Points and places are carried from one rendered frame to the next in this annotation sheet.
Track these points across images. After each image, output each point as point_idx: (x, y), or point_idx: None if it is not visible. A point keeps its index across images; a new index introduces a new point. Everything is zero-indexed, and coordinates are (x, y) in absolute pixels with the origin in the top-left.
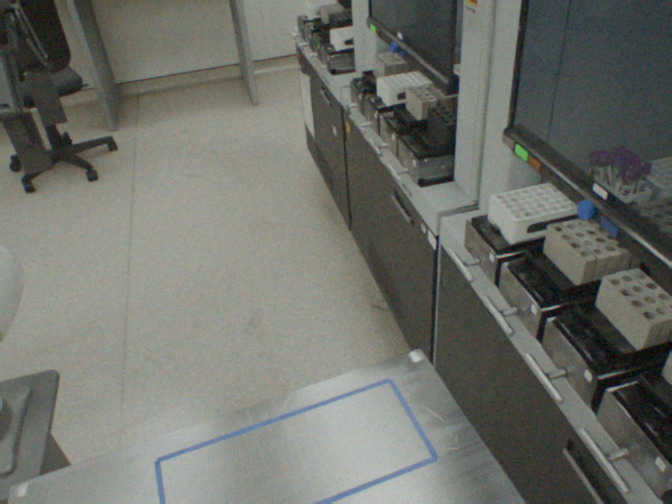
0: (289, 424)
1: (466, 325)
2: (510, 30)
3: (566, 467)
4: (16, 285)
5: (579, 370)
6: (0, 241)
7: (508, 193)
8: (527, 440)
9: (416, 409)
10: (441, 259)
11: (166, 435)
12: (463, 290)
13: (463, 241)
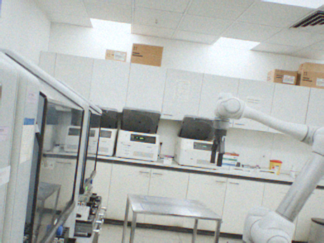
0: (166, 211)
1: None
2: (81, 158)
3: (95, 237)
4: (255, 236)
5: (99, 207)
6: (268, 233)
7: (80, 211)
8: None
9: (140, 206)
10: None
11: (192, 215)
12: None
13: (88, 238)
